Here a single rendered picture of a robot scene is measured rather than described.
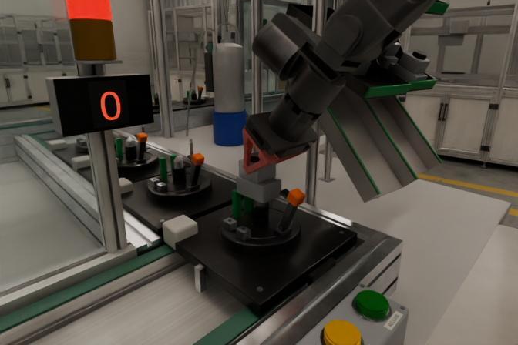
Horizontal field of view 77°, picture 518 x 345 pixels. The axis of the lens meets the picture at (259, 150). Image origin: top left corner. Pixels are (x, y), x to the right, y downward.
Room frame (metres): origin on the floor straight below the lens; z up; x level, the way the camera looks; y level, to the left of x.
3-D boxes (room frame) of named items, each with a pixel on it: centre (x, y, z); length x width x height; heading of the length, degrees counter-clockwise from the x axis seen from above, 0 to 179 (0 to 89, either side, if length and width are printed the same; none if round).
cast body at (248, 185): (0.51, 0.01, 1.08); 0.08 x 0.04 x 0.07; 44
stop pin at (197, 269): (0.41, 0.09, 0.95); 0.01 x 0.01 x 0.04; 45
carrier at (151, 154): (0.86, 0.35, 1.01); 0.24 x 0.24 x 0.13; 45
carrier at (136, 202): (0.68, 0.18, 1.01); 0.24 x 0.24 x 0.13; 45
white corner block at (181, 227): (0.50, 0.14, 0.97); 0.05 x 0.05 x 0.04; 45
